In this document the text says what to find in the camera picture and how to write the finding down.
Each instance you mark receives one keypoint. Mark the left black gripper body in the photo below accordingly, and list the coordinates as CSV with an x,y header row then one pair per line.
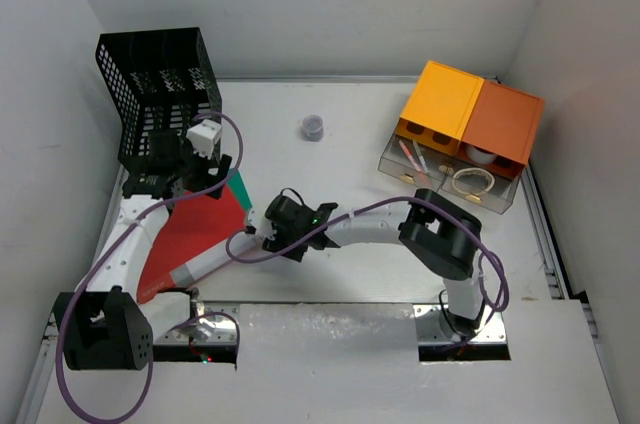
x,y
191,167

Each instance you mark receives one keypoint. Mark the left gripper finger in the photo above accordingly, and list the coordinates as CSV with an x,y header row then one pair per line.
x,y
222,172
211,185

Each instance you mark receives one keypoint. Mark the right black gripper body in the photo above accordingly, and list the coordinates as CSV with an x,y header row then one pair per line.
x,y
283,239

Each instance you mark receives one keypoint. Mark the orange pen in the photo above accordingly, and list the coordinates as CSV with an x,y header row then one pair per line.
x,y
413,162

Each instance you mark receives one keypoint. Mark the green pen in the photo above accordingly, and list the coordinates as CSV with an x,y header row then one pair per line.
x,y
421,158

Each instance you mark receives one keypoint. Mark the wide grey tape roll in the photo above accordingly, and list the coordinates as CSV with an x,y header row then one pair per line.
x,y
480,156

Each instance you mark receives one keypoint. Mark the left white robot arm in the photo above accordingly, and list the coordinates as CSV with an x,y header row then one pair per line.
x,y
103,325

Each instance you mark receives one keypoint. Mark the green folder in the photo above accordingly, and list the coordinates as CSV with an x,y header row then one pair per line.
x,y
238,189

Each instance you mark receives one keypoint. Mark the black mesh file rack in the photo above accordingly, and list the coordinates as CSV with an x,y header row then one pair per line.
x,y
158,80

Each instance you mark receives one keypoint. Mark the small clear jar dark contents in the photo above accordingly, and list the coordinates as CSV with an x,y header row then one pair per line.
x,y
312,128

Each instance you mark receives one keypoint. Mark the yellow drawer box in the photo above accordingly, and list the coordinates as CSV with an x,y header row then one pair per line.
x,y
439,107

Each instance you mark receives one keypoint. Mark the orange drawer box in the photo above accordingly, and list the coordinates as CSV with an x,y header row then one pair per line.
x,y
504,121

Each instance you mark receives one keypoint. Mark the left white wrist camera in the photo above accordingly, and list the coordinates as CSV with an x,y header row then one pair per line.
x,y
204,137

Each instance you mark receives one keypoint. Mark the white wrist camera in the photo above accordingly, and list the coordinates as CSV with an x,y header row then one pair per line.
x,y
261,229
204,137

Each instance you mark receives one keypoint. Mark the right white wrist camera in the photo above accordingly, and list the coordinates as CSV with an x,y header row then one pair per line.
x,y
261,229

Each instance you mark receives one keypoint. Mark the metal front rail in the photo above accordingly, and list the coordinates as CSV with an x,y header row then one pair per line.
x,y
306,364

